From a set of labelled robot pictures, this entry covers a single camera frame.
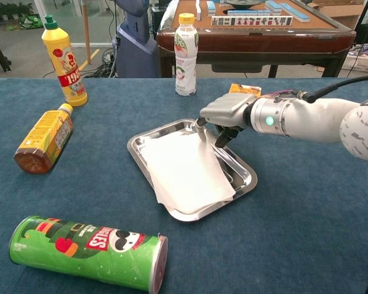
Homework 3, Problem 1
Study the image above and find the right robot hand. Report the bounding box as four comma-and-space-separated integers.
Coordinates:
193, 93, 258, 149

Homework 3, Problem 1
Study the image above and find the white paper sheet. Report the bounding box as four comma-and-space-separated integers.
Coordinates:
142, 130, 237, 215

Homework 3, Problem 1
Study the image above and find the stainless steel tray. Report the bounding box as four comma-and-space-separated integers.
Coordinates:
127, 118, 259, 222

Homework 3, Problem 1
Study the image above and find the orange and blue carton box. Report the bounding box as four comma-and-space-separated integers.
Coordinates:
228, 83, 263, 96

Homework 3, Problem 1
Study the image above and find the white drink bottle yellow cap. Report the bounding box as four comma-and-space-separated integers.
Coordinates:
174, 12, 199, 96

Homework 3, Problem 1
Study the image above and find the brown mahjong table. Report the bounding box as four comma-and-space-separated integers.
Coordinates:
156, 0, 357, 78

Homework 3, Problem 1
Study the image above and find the mahjong tile row showing faces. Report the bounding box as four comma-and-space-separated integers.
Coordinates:
211, 15, 294, 27

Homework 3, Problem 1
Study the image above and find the blue grey machine base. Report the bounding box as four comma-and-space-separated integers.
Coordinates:
113, 0, 160, 78

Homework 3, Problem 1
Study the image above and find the white plastic bag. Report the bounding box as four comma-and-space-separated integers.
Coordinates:
161, 0, 180, 31

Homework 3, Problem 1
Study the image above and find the white plastic basket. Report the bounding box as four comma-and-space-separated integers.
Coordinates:
342, 45, 368, 74

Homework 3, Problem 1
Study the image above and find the brown cardboard box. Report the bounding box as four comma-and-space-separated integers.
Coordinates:
308, 0, 367, 30

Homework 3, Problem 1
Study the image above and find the wooden pole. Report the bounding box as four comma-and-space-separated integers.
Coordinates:
81, 0, 92, 65

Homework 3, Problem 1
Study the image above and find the blue felt table cover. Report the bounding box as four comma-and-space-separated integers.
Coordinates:
0, 77, 368, 294

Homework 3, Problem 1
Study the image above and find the yellow squeeze bottle green cap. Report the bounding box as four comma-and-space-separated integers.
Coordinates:
41, 14, 88, 107

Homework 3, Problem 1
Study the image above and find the brown tea bottle yellow label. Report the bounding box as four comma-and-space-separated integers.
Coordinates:
13, 103, 74, 175

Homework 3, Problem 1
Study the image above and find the green Pringles can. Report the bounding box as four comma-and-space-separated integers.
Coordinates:
8, 215, 169, 294

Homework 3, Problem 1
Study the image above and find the green bag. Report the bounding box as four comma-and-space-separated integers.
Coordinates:
18, 13, 44, 30

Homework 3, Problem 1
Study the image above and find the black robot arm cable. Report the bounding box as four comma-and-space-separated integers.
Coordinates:
296, 75, 368, 104

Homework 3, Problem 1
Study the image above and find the black floor cable bundle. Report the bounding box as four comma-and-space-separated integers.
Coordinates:
88, 48, 119, 78

